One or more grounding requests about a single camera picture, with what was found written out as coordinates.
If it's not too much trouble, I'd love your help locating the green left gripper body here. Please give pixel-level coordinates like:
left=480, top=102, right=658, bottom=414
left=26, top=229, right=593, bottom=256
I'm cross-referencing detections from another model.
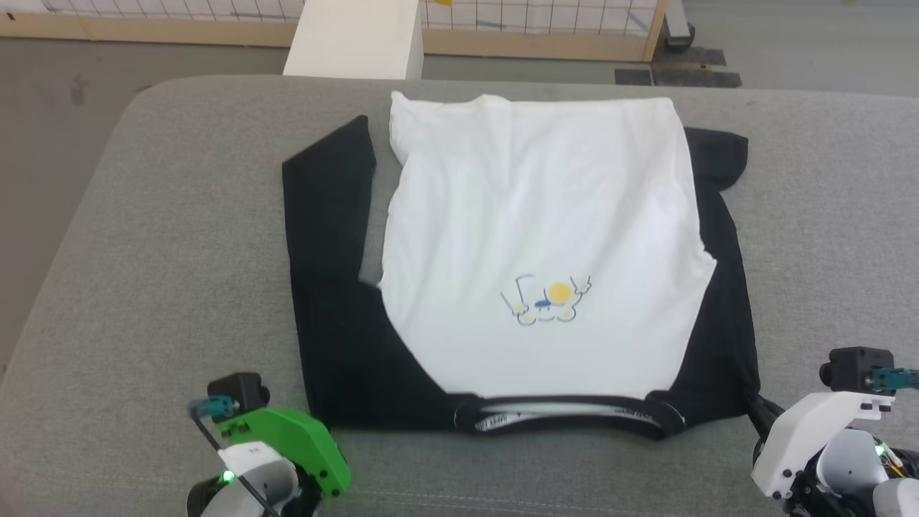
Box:
left=214, top=406, right=353, bottom=517

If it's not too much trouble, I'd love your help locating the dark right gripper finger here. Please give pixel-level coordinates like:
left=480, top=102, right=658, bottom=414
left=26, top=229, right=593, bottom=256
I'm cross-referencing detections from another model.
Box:
left=746, top=401, right=774, bottom=443
left=750, top=393, right=785, bottom=429

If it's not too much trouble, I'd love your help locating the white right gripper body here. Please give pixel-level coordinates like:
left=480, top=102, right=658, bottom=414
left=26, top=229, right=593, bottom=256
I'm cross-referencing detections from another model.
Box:
left=750, top=391, right=892, bottom=500

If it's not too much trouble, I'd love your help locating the black and white T-shirt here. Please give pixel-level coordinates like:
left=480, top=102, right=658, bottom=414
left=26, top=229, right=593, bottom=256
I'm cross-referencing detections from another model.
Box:
left=281, top=91, right=763, bottom=441

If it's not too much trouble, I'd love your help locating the grey partition foot with caster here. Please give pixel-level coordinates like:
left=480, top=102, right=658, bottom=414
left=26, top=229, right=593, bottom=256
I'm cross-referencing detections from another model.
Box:
left=663, top=0, right=696, bottom=51

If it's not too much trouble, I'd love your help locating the white box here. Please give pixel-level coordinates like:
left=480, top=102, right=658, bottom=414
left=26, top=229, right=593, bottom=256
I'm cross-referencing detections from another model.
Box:
left=283, top=0, right=425, bottom=80

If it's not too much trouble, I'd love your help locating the lemon print partition screen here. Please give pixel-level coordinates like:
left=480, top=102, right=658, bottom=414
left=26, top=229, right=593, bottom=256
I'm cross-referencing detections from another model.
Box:
left=0, top=0, right=673, bottom=64

